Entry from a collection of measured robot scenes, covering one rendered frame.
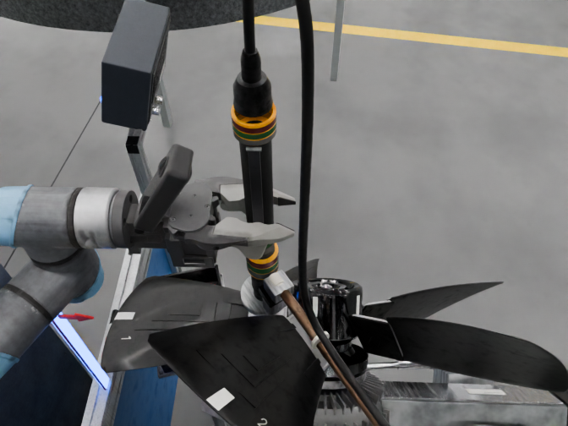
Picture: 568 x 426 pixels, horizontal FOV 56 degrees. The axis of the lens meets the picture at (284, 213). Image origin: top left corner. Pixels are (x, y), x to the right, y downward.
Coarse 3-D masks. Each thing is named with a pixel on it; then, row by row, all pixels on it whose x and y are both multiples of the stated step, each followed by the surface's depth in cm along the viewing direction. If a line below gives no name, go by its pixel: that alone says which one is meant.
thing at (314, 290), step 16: (320, 288) 85; (336, 288) 85; (352, 288) 84; (320, 304) 82; (336, 304) 82; (352, 304) 83; (320, 320) 82; (336, 320) 82; (336, 336) 82; (352, 336) 84; (352, 352) 86; (352, 368) 82
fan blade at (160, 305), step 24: (144, 288) 97; (168, 288) 95; (192, 288) 94; (216, 288) 93; (120, 312) 92; (144, 312) 91; (168, 312) 90; (192, 312) 89; (216, 312) 89; (240, 312) 89; (144, 336) 87; (120, 360) 84; (144, 360) 84
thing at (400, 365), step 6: (396, 360) 92; (372, 366) 90; (378, 366) 90; (384, 366) 90; (390, 366) 91; (396, 366) 91; (402, 366) 91; (408, 366) 91; (414, 366) 92; (420, 366) 92; (426, 366) 92
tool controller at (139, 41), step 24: (120, 24) 126; (144, 24) 129; (168, 24) 135; (120, 48) 122; (144, 48) 124; (120, 72) 120; (144, 72) 120; (120, 96) 125; (144, 96) 125; (120, 120) 131; (144, 120) 131
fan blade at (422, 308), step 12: (432, 288) 94; (444, 288) 95; (456, 288) 97; (468, 288) 98; (480, 288) 100; (396, 300) 93; (408, 300) 95; (420, 300) 97; (432, 300) 100; (444, 300) 102; (456, 300) 106; (396, 312) 98; (408, 312) 101; (420, 312) 104; (432, 312) 109
